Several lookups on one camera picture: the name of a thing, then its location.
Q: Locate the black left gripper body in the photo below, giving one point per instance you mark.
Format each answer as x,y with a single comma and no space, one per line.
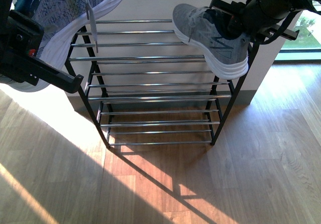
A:
20,40

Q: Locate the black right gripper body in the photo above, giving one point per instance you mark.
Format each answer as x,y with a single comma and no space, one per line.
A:
262,19

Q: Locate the grey knit sneaker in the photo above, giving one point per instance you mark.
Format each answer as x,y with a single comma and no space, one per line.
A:
60,20
206,29

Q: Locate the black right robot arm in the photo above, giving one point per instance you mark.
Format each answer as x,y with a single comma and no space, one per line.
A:
296,6

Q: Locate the black metal shoe rack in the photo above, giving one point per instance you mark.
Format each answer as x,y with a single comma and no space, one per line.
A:
147,88

